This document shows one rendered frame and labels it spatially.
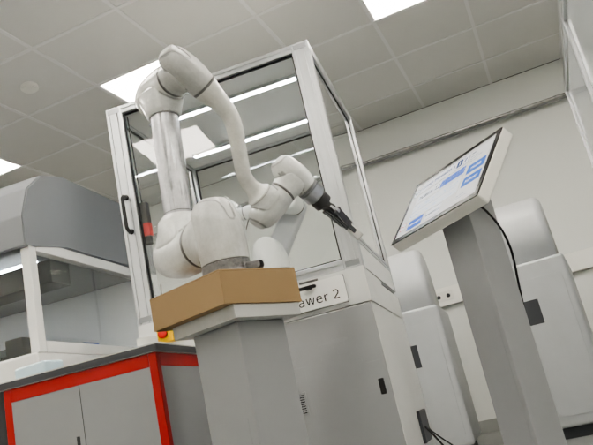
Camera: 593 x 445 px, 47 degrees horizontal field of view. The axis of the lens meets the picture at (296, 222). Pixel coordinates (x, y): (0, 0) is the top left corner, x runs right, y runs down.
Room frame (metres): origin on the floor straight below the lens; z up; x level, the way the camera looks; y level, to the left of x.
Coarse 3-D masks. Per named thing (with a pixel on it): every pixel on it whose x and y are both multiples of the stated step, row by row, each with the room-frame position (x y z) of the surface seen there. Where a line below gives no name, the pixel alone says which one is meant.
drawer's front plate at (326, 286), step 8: (320, 280) 2.71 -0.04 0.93; (328, 280) 2.71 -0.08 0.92; (336, 280) 2.70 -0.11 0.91; (312, 288) 2.72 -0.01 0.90; (320, 288) 2.71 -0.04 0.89; (328, 288) 2.71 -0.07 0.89; (336, 288) 2.70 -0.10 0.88; (344, 288) 2.69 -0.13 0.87; (304, 296) 2.73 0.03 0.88; (312, 296) 2.72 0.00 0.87; (328, 296) 2.71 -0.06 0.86; (336, 296) 2.70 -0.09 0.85; (344, 296) 2.69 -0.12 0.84; (304, 304) 2.73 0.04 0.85; (320, 304) 2.72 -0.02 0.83; (328, 304) 2.71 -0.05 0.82; (336, 304) 2.71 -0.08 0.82; (304, 312) 2.73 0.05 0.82
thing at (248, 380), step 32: (224, 320) 1.91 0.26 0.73; (256, 320) 2.01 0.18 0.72; (224, 352) 1.99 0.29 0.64; (256, 352) 1.98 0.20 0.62; (288, 352) 2.09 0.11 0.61; (224, 384) 2.00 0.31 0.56; (256, 384) 1.96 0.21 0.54; (288, 384) 2.06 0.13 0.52; (224, 416) 2.02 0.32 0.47; (256, 416) 1.94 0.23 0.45; (288, 416) 2.04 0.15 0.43
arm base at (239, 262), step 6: (234, 258) 2.01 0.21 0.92; (240, 258) 2.02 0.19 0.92; (246, 258) 2.05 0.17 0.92; (210, 264) 2.01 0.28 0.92; (216, 264) 2.00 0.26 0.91; (222, 264) 2.00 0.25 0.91; (228, 264) 2.00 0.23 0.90; (234, 264) 2.01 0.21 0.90; (240, 264) 2.02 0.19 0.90; (246, 264) 2.02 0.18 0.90; (252, 264) 2.02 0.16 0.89; (258, 264) 2.01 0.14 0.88; (204, 270) 2.04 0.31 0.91; (210, 270) 2.01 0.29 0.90
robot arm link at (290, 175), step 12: (288, 156) 2.36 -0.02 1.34; (276, 168) 2.35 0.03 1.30; (288, 168) 2.35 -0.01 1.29; (300, 168) 2.37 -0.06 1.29; (276, 180) 2.37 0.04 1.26; (288, 180) 2.36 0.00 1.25; (300, 180) 2.38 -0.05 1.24; (312, 180) 2.41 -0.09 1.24; (288, 192) 2.37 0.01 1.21; (300, 192) 2.41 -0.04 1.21
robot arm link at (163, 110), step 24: (144, 96) 2.17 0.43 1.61; (168, 96) 2.16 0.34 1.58; (168, 120) 2.17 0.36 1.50; (168, 144) 2.17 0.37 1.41; (168, 168) 2.16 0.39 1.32; (168, 192) 2.17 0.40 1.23; (168, 216) 2.15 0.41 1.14; (168, 240) 2.14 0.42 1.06; (168, 264) 2.16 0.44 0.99; (192, 264) 2.12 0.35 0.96
